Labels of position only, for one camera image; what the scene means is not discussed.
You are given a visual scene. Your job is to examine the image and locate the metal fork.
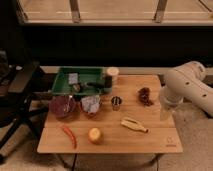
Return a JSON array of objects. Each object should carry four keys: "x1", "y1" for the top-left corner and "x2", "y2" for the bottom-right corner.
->
[{"x1": 65, "y1": 95, "x2": 73, "y2": 113}]

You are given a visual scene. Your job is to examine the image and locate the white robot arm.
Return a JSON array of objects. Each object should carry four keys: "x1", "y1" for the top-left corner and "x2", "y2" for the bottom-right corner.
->
[{"x1": 159, "y1": 61, "x2": 213, "y2": 120}]

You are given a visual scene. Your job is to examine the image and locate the metal cup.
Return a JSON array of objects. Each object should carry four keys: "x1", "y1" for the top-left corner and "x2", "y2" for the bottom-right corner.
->
[{"x1": 111, "y1": 96, "x2": 122, "y2": 111}]

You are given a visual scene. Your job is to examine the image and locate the brown dried cluster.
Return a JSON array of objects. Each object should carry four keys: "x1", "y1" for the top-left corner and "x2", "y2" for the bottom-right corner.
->
[{"x1": 138, "y1": 87, "x2": 154, "y2": 106}]

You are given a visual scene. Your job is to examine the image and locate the cream lidded cylinder container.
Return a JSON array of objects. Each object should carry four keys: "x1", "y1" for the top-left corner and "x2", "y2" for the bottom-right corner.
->
[{"x1": 106, "y1": 67, "x2": 119, "y2": 85}]

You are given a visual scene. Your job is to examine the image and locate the green plastic tray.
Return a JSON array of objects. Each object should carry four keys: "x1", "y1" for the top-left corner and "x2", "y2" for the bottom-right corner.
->
[{"x1": 52, "y1": 67, "x2": 112, "y2": 96}]

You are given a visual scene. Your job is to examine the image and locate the dark utensil in tray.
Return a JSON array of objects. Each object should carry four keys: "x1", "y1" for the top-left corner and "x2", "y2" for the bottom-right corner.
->
[{"x1": 72, "y1": 82, "x2": 104, "y2": 92}]

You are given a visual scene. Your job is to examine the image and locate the red chili pepper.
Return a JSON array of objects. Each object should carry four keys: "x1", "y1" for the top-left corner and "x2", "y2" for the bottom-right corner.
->
[{"x1": 62, "y1": 126, "x2": 77, "y2": 149}]

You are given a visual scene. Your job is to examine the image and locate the purple bowl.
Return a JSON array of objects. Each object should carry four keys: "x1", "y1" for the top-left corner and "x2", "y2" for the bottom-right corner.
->
[{"x1": 49, "y1": 96, "x2": 76, "y2": 118}]

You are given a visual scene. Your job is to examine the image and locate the black office chair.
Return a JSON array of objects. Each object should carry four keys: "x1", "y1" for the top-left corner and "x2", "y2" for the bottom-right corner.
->
[{"x1": 0, "y1": 49, "x2": 49, "y2": 161}]

